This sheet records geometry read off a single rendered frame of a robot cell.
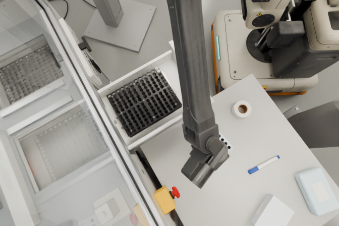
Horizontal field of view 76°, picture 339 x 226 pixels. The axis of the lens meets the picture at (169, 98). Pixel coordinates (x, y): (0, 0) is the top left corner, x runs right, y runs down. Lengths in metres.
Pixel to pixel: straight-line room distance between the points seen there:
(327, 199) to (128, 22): 1.75
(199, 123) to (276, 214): 0.56
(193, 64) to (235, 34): 1.26
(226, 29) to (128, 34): 0.80
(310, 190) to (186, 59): 0.73
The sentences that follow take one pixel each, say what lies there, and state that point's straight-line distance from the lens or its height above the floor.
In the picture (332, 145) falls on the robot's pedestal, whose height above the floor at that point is 0.46.
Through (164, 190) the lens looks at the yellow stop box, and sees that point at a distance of 0.77.
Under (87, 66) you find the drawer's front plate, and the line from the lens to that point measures 0.87.
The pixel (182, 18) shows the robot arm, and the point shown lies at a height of 1.33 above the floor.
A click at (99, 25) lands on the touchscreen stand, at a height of 0.04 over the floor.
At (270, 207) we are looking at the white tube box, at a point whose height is 0.81.
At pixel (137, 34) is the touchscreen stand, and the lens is 1.95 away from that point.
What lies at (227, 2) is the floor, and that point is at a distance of 2.19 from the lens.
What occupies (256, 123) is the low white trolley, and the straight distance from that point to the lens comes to 0.98.
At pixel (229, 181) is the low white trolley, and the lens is 0.94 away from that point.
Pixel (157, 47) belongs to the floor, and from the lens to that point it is 1.90.
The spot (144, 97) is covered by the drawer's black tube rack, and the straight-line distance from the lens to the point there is 0.84.
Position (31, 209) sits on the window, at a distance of 0.26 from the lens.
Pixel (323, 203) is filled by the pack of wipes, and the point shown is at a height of 0.80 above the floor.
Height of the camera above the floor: 1.67
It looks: 75 degrees down
